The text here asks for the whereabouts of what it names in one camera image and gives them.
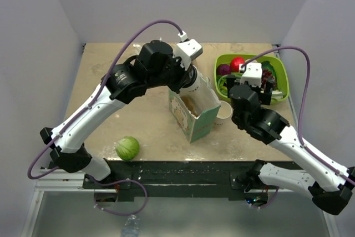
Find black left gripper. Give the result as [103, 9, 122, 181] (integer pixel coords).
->
[148, 53, 193, 94]

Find white paper coffee cup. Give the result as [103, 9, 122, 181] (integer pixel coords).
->
[214, 100, 232, 125]
[180, 65, 201, 94]

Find brown cardboard cup carrier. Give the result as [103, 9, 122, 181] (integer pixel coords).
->
[180, 96, 199, 117]

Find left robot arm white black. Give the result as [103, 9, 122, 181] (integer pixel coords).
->
[40, 39, 203, 188]

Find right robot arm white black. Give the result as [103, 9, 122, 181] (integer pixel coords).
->
[226, 74, 354, 215]

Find dark red grapes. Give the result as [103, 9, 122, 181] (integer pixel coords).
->
[261, 69, 277, 89]

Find red apple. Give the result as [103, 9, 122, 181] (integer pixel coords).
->
[230, 57, 245, 72]

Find dark green leafy vegetable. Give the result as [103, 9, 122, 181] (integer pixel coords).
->
[261, 61, 275, 73]

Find purple onion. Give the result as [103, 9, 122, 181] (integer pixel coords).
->
[216, 64, 231, 76]

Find green plastic bin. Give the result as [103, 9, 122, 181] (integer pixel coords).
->
[214, 53, 289, 104]

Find green cabbage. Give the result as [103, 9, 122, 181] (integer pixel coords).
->
[115, 136, 140, 161]

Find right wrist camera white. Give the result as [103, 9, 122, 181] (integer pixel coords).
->
[240, 62, 262, 88]

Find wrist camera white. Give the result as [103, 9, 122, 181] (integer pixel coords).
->
[174, 31, 203, 70]
[240, 62, 262, 88]

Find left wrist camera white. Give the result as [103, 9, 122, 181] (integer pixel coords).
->
[174, 31, 203, 70]

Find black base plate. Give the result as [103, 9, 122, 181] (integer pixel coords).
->
[83, 160, 265, 201]

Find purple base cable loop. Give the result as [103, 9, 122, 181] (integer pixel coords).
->
[93, 175, 150, 216]

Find aluminium frame rail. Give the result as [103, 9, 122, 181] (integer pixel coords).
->
[35, 169, 84, 192]

